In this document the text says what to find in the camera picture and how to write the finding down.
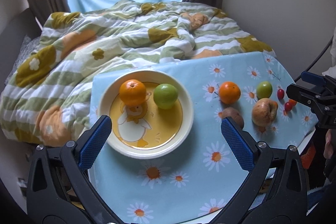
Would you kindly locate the orange mandarin in bowl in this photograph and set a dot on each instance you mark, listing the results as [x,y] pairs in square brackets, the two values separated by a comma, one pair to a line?
[132,92]

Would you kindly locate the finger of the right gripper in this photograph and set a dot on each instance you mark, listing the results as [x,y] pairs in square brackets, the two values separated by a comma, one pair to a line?
[312,78]
[306,96]

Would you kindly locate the small green apple on table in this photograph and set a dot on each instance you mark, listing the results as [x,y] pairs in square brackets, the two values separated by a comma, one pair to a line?
[264,90]

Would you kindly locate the orange mandarin on table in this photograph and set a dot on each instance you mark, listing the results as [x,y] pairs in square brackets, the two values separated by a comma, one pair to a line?
[229,92]

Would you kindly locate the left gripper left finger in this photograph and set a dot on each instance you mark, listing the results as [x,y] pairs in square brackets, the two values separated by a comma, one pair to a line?
[58,189]

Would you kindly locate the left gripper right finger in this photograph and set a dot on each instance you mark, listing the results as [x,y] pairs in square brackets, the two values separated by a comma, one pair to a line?
[274,190]

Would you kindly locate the green apple in bowl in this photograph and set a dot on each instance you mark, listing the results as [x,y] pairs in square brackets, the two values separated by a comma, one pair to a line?
[165,95]

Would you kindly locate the person's right hand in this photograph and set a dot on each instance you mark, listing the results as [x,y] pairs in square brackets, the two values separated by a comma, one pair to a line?
[329,144]

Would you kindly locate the yellowish wrinkled apple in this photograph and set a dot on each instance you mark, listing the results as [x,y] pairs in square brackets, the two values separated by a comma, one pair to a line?
[264,112]

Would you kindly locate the green striped floral duvet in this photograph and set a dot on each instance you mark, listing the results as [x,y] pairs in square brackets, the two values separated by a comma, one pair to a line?
[47,99]

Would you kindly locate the blue daisy tablecloth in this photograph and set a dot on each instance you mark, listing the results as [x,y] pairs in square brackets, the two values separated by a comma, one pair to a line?
[202,174]

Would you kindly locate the grey bed headboard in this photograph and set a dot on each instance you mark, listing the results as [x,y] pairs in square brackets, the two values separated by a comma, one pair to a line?
[12,37]

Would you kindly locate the brown kiwi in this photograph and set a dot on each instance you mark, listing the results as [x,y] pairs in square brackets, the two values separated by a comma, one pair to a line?
[234,114]

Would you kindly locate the cream duck pattern bowl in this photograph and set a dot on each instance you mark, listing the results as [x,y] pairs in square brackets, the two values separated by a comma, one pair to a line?
[145,131]

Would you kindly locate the small orange kumquat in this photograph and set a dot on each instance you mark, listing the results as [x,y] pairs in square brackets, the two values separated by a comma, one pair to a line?
[292,102]

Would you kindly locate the grey patterned pillow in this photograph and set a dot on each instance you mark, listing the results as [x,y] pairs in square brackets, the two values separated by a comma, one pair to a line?
[27,47]

